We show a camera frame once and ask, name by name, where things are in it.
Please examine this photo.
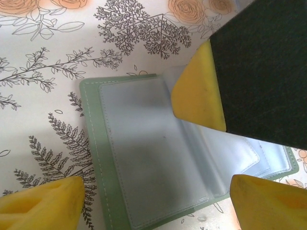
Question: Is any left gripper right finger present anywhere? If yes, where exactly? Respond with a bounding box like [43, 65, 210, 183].
[229, 174, 307, 230]

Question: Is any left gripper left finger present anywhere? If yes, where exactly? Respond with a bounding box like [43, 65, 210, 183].
[0, 176, 86, 230]

